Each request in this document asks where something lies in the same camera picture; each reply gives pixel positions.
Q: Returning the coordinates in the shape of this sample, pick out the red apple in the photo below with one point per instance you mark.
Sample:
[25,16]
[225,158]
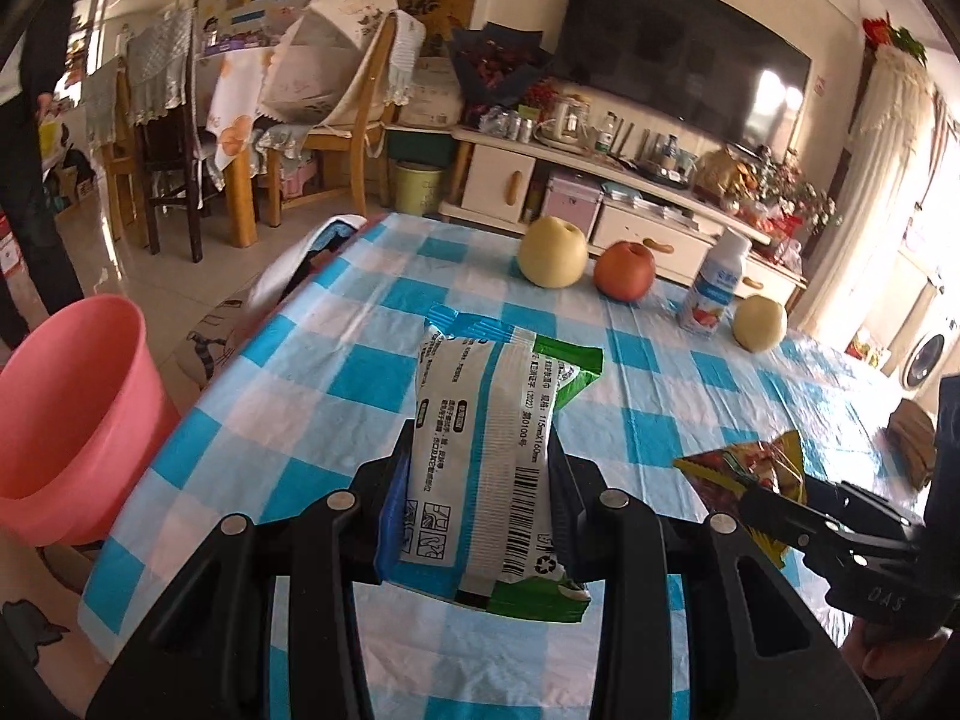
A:
[625,271]

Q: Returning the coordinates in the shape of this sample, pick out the yellow pear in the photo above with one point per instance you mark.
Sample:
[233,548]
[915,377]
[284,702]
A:
[759,322]
[553,251]

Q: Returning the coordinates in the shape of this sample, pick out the white electric kettle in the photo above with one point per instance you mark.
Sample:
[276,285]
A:
[570,120]

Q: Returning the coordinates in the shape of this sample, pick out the green white wipes packet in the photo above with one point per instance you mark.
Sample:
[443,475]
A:
[487,427]

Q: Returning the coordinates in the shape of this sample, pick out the pink plastic bucket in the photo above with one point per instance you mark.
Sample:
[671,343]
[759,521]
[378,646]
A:
[75,420]

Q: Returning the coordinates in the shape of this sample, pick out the pink storage case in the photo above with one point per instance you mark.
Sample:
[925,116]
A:
[571,202]

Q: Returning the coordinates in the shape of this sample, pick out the light wooden chair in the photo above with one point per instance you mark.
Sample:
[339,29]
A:
[352,142]

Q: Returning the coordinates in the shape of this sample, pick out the dark wrapped red flower bouquet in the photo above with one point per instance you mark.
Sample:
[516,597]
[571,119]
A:
[499,64]

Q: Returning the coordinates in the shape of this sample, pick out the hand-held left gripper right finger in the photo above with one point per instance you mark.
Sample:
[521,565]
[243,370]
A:
[581,532]

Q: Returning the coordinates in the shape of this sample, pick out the green label water bottle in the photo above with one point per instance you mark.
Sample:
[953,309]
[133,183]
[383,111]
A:
[609,135]

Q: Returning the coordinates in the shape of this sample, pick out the white tv cabinet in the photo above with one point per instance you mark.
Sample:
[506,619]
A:
[645,229]

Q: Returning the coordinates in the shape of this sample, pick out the red gift bag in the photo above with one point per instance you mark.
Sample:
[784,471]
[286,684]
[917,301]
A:
[784,236]

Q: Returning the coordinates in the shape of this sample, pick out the white washing machine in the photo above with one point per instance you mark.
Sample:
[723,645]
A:
[926,352]

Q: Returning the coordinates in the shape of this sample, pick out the red yellow snack packet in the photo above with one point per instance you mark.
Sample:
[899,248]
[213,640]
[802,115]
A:
[750,465]

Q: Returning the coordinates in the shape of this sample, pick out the white printed chair cover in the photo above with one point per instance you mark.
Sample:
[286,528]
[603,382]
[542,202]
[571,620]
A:
[330,52]

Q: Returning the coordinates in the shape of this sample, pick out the green waste bin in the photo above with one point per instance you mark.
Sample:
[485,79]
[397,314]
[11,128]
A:
[418,187]

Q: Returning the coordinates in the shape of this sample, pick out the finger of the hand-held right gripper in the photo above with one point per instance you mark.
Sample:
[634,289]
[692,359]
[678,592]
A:
[862,510]
[795,532]

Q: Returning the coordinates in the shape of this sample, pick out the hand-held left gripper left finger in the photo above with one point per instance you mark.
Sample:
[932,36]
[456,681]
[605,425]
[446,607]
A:
[390,540]

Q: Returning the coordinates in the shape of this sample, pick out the white lace cover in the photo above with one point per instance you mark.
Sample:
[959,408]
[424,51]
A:
[892,165]

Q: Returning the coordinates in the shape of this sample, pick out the light blue knitted cloth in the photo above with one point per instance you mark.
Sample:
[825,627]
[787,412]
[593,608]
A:
[406,60]

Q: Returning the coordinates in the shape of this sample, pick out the dining table with printed cloth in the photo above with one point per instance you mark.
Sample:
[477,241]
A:
[236,127]

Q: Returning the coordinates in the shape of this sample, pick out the black flat screen television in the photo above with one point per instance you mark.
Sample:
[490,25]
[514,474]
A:
[675,45]

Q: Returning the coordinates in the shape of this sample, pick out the golden ornament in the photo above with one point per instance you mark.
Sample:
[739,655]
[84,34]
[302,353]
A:
[720,176]

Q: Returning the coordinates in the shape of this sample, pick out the dark wooden dining chair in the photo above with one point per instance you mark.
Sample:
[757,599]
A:
[161,150]

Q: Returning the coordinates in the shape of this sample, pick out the artificial flower arrangement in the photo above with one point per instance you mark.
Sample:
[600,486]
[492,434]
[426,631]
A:
[795,191]

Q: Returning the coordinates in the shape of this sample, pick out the blue white checked tablecloth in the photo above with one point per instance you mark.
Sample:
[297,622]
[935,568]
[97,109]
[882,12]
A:
[315,390]

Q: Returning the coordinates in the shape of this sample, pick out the person's right hand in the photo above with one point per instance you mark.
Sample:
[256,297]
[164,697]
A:
[870,660]

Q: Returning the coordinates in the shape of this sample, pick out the white blue plastic object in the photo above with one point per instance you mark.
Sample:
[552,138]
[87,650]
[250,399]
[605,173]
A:
[315,255]

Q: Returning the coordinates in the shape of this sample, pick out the brown wooden chair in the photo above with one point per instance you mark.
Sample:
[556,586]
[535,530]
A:
[911,439]

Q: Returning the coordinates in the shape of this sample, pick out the white strawberry yogurt bottle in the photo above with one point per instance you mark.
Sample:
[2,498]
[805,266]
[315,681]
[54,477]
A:
[712,289]

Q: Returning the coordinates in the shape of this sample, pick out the white rice bag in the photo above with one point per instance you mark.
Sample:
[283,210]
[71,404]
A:
[429,94]

